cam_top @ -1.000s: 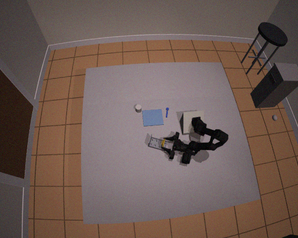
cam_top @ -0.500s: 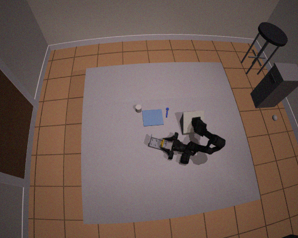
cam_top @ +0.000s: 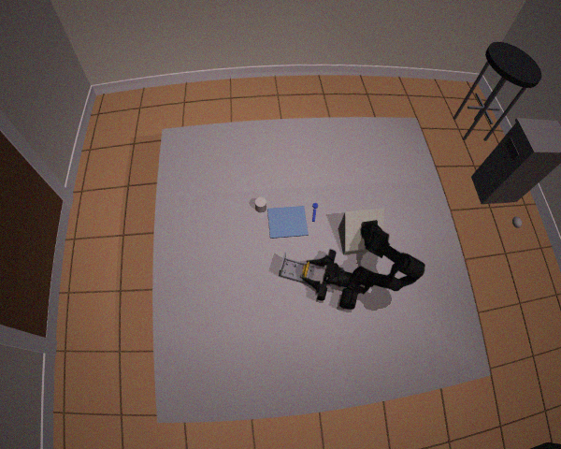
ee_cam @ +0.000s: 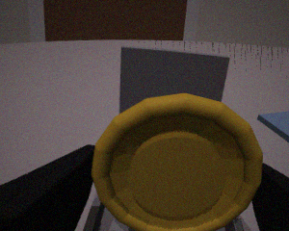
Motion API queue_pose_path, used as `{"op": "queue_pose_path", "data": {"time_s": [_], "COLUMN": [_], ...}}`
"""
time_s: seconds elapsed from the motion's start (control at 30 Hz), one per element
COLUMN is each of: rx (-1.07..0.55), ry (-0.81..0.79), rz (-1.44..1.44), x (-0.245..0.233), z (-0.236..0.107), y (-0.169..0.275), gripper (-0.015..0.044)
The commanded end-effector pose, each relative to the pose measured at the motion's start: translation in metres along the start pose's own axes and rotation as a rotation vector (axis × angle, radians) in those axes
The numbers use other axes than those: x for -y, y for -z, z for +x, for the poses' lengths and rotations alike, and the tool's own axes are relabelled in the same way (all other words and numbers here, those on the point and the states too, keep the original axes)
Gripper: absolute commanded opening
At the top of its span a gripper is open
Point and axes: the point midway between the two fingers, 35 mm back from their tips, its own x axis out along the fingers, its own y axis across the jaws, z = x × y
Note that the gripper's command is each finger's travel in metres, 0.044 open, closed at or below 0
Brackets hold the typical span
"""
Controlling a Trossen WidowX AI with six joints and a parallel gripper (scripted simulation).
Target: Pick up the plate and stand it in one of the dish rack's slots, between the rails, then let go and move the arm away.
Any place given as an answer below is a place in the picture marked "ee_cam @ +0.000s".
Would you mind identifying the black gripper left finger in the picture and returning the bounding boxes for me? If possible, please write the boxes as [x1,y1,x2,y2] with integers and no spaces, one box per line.
[0,145,94,231]

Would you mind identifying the olive-gold round plate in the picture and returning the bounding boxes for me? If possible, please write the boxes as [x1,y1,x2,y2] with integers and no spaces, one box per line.
[92,93,263,231]

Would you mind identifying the grey dish rack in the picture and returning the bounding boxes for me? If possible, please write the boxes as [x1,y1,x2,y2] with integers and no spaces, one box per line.
[83,46,230,231]

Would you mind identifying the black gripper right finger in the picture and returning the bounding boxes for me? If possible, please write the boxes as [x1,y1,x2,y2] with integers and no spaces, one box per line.
[251,163,289,231]

